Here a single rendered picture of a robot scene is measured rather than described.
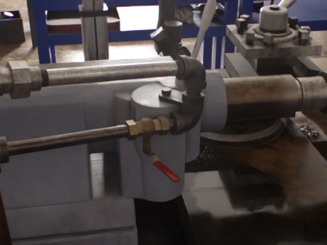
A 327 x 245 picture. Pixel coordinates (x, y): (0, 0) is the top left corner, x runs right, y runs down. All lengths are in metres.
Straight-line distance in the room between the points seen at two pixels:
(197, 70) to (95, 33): 1.33
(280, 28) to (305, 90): 0.22
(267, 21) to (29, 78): 0.63
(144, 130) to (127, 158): 0.11
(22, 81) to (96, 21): 1.41
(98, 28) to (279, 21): 1.04
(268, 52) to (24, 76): 0.60
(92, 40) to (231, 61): 0.95
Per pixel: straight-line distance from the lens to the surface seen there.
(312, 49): 1.09
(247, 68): 1.13
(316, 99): 0.95
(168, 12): 1.64
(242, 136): 1.09
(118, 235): 0.84
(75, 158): 0.82
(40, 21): 2.63
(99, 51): 2.03
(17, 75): 0.60
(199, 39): 0.81
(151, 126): 0.70
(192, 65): 0.70
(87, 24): 1.99
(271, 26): 1.10
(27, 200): 0.84
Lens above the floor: 1.49
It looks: 28 degrees down
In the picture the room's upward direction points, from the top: straight up
